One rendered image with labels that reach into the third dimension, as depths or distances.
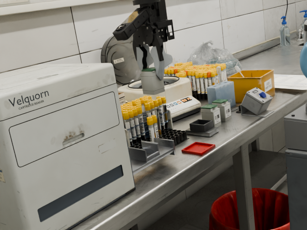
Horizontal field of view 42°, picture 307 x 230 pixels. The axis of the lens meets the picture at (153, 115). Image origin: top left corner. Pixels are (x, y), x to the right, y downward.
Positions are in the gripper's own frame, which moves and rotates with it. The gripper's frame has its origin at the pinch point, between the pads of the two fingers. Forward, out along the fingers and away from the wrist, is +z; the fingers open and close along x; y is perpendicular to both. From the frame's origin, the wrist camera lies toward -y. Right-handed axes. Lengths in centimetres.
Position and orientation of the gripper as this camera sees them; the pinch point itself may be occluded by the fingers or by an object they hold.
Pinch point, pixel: (151, 75)
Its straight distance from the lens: 108.7
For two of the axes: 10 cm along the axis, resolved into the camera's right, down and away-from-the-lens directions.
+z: 1.4, 9.5, 2.6
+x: -7.0, -0.9, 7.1
